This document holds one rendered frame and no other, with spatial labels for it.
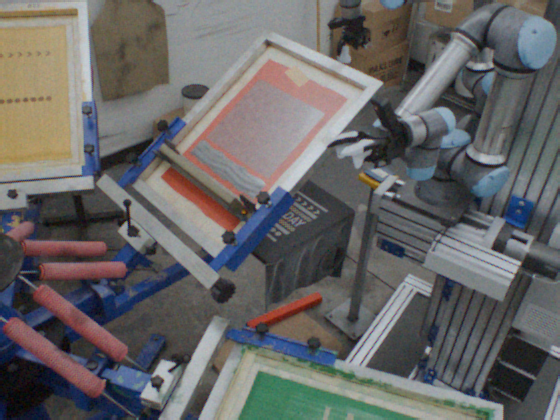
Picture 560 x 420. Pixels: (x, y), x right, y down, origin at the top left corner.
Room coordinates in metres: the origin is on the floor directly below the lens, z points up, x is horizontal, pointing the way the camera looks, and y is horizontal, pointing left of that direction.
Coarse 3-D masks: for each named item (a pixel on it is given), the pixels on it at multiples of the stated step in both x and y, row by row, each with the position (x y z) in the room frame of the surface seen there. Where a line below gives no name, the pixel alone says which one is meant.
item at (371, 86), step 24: (264, 48) 2.08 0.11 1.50; (288, 48) 2.00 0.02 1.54; (240, 72) 2.00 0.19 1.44; (336, 72) 1.83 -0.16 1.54; (360, 72) 1.79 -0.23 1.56; (216, 96) 1.92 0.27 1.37; (360, 96) 1.70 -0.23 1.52; (192, 120) 1.84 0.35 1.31; (312, 168) 1.51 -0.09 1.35; (144, 192) 1.60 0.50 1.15; (168, 216) 1.48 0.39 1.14
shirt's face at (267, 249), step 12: (312, 192) 1.92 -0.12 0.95; (324, 192) 1.93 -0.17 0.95; (324, 204) 1.84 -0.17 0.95; (336, 204) 1.85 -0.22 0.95; (324, 216) 1.77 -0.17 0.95; (336, 216) 1.77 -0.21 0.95; (300, 228) 1.68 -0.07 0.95; (312, 228) 1.69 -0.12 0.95; (324, 228) 1.69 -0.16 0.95; (264, 240) 1.60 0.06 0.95; (276, 240) 1.60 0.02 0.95; (288, 240) 1.61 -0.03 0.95; (300, 240) 1.61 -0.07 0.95; (252, 252) 1.54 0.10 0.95; (264, 252) 1.53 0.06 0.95; (276, 252) 1.54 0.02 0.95
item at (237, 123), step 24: (264, 72) 1.98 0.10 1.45; (240, 96) 1.91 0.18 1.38; (264, 96) 1.87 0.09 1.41; (288, 96) 1.84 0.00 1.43; (216, 120) 1.84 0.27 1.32; (240, 120) 1.80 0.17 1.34; (264, 120) 1.77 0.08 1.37; (192, 144) 1.77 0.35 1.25; (216, 144) 1.74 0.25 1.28; (240, 144) 1.70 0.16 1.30; (168, 168) 1.70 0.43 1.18; (192, 192) 1.58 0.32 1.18
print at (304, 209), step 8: (296, 200) 1.86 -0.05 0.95; (304, 200) 1.86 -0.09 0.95; (312, 200) 1.87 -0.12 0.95; (296, 208) 1.81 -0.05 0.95; (304, 208) 1.81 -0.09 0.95; (312, 208) 1.81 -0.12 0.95; (320, 208) 1.82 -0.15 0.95; (288, 216) 1.75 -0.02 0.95; (296, 216) 1.76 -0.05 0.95; (304, 216) 1.76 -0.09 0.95; (312, 216) 1.76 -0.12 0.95; (280, 224) 1.70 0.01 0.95; (288, 224) 1.70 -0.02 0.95; (296, 224) 1.71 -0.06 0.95; (304, 224) 1.71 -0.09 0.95; (272, 232) 1.65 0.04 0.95; (280, 232) 1.65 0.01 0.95; (288, 232) 1.66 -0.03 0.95; (272, 240) 1.60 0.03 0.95
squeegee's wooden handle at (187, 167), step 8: (168, 152) 1.64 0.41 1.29; (176, 160) 1.60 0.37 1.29; (184, 160) 1.59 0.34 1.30; (184, 168) 1.56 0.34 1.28; (192, 168) 1.55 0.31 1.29; (192, 176) 1.54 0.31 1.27; (200, 176) 1.51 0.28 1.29; (208, 184) 1.47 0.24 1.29; (216, 184) 1.47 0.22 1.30; (216, 192) 1.44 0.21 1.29; (224, 192) 1.43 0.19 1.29; (224, 200) 1.41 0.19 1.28; (232, 200) 1.39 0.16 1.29; (240, 208) 1.41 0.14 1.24
